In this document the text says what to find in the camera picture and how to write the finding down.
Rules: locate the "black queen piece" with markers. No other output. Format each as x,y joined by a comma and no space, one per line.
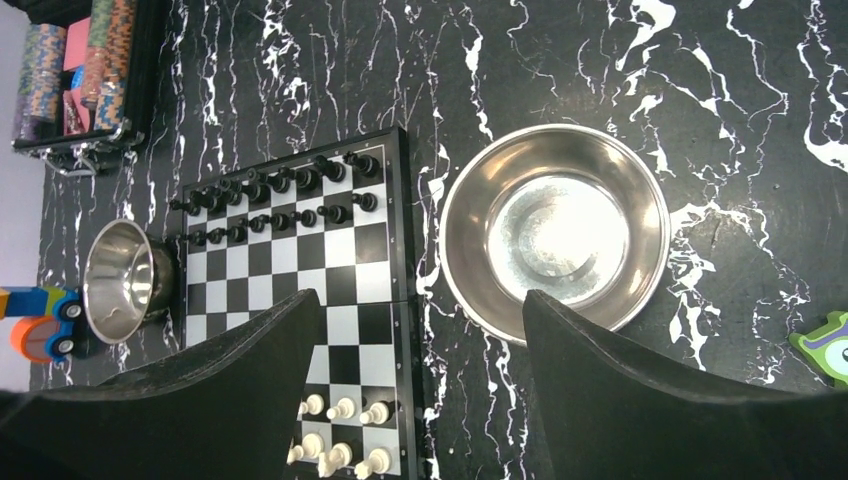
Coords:
277,182

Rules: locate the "black bishop right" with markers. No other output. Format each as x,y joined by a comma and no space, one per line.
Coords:
334,171

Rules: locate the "black king piece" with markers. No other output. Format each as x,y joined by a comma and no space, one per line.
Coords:
305,179

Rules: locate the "black rook corner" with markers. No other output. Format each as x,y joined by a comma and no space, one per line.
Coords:
189,207
365,165

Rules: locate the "small steel bowl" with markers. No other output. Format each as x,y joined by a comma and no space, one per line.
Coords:
129,279

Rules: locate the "steel bowl with chess pieces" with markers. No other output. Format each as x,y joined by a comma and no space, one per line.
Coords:
564,209

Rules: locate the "black bishop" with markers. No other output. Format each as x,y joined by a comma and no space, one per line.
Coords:
334,171
253,191

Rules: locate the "black knight left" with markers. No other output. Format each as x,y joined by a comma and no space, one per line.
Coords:
214,198

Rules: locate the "black poker chip case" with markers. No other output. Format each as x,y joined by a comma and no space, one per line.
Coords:
87,81

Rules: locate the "black bishop left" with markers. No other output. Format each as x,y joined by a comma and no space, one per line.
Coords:
253,191

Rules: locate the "black and white chessboard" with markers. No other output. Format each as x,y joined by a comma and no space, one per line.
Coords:
368,343

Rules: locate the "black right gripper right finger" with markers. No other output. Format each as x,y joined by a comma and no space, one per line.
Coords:
614,409

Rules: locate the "black rook right corner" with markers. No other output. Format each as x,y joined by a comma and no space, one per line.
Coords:
365,165

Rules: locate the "colourful toy block car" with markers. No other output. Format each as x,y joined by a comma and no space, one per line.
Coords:
46,320

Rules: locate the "green toy car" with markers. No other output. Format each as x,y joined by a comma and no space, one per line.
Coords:
825,348

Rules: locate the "white chess piece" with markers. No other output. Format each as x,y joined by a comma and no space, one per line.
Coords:
377,413
378,461
338,456

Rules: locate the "black rook left corner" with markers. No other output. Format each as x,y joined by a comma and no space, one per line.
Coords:
189,207

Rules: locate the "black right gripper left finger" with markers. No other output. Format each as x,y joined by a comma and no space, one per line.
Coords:
225,408

